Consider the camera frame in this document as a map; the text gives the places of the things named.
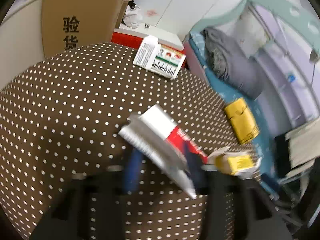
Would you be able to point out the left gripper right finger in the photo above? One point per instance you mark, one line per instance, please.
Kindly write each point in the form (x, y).
(236, 208)

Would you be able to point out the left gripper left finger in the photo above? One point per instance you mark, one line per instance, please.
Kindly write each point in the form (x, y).
(89, 207)

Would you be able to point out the yellow white small carton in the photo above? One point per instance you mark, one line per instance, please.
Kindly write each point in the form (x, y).
(240, 164)

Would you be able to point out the red white carton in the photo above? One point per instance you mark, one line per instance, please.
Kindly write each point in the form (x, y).
(156, 135)

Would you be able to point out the hanging beige black clothes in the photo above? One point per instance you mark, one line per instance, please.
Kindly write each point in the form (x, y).
(297, 149)

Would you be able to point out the yellow crumpled bag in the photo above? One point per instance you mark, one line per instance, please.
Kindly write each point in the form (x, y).
(242, 121)

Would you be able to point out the grey folded duvet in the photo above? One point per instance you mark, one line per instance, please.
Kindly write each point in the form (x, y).
(229, 63)

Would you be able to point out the white medicine box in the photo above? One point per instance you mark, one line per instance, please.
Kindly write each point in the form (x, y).
(158, 58)

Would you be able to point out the teal candy-print mattress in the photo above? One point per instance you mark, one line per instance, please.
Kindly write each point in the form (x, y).
(264, 143)

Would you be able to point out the red and white box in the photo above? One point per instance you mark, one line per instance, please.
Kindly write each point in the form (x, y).
(126, 45)

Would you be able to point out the brown cardboard box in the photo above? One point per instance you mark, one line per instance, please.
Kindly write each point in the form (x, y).
(68, 24)

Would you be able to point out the white bed frame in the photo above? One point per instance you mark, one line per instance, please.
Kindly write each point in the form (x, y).
(282, 39)

